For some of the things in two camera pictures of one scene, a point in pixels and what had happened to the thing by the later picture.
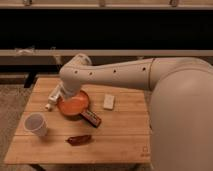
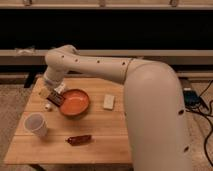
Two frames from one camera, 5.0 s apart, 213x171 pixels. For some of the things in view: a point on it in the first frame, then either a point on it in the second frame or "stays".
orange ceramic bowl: (73, 106) stays
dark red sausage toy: (79, 140) stays
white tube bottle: (53, 96) stays
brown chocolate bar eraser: (91, 117) → (56, 99)
